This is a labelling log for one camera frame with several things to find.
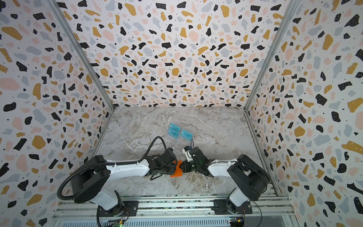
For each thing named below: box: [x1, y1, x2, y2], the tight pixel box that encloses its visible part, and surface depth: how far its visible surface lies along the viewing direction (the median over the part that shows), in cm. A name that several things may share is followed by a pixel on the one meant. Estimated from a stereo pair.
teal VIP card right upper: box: [181, 129, 194, 142], surface depth 97 cm
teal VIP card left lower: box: [167, 127, 180, 140], surface depth 99 cm
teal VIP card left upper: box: [169, 122, 182, 133], surface depth 99 cm
